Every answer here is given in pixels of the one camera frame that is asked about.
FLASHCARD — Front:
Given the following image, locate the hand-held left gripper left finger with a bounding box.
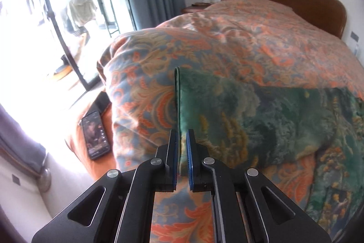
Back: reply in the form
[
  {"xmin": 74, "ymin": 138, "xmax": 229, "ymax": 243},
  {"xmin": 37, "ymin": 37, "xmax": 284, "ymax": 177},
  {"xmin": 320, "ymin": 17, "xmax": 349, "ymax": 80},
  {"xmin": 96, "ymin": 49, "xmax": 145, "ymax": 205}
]
[{"xmin": 31, "ymin": 128, "xmax": 179, "ymax": 243}]

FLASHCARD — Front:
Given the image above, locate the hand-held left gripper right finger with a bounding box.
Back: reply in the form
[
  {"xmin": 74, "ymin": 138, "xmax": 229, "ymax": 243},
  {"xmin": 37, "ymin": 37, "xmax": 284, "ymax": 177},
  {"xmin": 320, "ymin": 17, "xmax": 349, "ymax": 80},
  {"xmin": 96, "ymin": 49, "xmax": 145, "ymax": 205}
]
[{"xmin": 186, "ymin": 129, "xmax": 333, "ymax": 243}]

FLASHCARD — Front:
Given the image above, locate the green patterned garment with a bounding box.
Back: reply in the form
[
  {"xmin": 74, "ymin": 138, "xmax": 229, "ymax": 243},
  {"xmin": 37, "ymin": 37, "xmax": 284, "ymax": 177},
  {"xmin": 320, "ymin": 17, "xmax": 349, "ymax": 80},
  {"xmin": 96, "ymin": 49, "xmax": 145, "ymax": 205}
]
[{"xmin": 173, "ymin": 67, "xmax": 364, "ymax": 235}]

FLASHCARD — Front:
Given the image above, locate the black smartphone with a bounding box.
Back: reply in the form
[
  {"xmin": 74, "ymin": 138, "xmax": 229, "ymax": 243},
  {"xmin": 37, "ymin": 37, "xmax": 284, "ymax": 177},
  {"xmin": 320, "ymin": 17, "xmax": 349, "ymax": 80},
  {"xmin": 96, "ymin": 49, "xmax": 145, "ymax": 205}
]
[{"xmin": 80, "ymin": 110, "xmax": 111, "ymax": 160}]

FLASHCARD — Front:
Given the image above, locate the black pouch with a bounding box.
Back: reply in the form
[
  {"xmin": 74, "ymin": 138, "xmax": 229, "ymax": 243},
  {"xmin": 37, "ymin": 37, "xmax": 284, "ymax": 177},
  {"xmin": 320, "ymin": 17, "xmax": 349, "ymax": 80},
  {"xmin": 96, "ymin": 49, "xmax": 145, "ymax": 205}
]
[{"xmin": 95, "ymin": 92, "xmax": 112, "ymax": 115}]

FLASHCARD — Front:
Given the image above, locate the orange floral quilt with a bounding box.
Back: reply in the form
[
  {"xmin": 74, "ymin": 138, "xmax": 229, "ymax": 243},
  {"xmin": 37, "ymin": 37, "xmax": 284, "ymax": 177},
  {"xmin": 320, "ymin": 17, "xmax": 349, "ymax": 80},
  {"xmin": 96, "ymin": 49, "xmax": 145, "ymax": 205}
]
[{"xmin": 97, "ymin": 0, "xmax": 364, "ymax": 243}]

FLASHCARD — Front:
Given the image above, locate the metal curtain holdback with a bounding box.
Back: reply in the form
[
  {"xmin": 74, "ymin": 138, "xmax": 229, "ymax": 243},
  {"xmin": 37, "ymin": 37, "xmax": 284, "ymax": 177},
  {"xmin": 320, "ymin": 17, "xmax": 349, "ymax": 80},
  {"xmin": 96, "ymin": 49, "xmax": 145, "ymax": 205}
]
[{"xmin": 38, "ymin": 167, "xmax": 52, "ymax": 192}]

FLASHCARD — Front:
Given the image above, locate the wooden stool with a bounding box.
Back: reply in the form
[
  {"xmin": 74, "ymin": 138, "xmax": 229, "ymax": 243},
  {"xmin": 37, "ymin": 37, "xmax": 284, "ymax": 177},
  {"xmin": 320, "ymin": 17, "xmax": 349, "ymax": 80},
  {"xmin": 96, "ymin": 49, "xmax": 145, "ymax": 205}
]
[{"xmin": 53, "ymin": 55, "xmax": 78, "ymax": 82}]

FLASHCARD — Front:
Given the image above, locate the wooden nightstand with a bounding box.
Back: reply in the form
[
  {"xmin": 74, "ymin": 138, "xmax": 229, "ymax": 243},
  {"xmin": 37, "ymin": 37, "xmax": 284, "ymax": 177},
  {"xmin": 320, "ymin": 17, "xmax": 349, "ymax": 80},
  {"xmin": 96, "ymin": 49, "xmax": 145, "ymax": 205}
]
[{"xmin": 181, "ymin": 2, "xmax": 214, "ymax": 15}]

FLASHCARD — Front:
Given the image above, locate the grey tied-back curtain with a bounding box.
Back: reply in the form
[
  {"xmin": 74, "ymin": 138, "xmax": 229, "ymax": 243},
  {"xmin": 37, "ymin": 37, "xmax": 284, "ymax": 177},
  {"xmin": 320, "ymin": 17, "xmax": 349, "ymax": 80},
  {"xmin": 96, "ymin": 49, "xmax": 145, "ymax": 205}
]
[{"xmin": 0, "ymin": 105, "xmax": 47, "ymax": 175}]

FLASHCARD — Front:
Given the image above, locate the hanging beige garment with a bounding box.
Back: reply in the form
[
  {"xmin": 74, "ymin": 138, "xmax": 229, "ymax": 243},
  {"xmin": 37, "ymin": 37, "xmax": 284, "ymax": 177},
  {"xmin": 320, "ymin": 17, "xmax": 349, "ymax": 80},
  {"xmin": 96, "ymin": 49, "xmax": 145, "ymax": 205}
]
[{"xmin": 67, "ymin": 0, "xmax": 98, "ymax": 28}]

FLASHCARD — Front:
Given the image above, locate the black glass door frame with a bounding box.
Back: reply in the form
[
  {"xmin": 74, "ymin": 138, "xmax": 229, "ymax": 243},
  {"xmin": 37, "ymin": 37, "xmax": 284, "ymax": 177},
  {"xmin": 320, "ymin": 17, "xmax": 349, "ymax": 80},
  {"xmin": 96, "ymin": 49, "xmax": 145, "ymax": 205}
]
[{"xmin": 37, "ymin": 0, "xmax": 89, "ymax": 90}]

